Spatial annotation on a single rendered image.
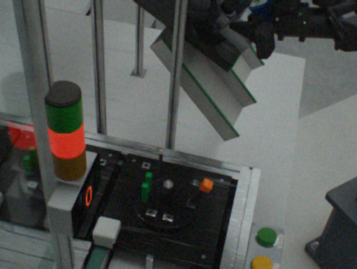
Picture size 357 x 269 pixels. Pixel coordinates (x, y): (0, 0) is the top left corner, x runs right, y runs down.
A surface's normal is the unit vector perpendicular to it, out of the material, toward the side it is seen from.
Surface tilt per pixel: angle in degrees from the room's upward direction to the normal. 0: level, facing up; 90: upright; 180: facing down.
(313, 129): 0
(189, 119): 0
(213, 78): 45
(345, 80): 0
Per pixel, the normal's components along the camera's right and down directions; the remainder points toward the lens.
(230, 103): 0.69, -0.26
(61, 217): -0.23, 0.68
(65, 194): 0.07, -0.70
